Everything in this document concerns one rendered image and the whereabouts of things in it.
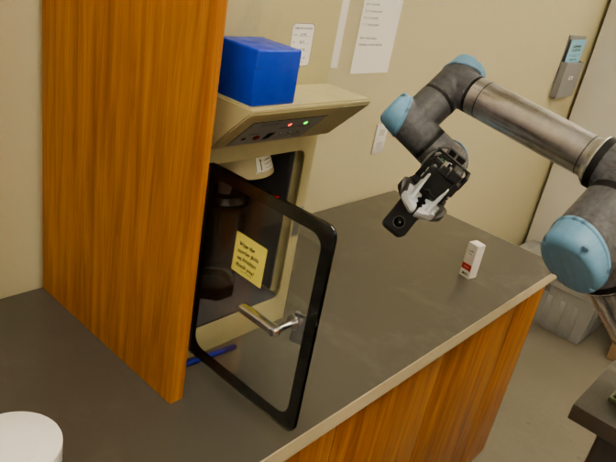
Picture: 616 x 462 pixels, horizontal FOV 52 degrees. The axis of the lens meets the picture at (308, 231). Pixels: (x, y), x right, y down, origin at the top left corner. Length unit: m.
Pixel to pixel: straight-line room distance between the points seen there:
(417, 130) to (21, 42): 0.79
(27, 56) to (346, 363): 0.92
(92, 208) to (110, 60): 0.30
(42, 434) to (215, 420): 0.36
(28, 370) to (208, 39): 0.73
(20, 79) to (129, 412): 0.69
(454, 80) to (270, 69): 0.40
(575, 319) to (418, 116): 2.70
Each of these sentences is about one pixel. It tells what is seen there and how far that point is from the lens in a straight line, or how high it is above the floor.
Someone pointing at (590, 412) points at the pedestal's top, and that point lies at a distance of 1.57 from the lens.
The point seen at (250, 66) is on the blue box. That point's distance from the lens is 1.01.
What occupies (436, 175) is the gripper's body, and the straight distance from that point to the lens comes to 1.04.
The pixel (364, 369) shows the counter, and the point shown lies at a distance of 1.42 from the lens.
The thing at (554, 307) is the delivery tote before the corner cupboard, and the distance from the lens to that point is 3.83.
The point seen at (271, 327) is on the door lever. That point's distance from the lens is 1.00.
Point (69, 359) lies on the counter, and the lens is 1.35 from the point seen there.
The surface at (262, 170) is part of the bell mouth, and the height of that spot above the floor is 1.33.
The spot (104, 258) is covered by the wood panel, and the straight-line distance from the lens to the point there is 1.30.
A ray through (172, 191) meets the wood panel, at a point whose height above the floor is 1.35.
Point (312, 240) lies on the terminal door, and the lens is 0.96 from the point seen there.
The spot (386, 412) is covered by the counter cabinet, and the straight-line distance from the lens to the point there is 1.59.
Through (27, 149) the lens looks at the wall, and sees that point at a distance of 1.46.
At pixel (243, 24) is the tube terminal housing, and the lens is 1.11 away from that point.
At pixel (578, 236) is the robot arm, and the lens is 1.05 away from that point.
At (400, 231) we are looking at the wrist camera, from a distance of 1.10.
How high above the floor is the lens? 1.76
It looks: 24 degrees down
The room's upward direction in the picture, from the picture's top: 11 degrees clockwise
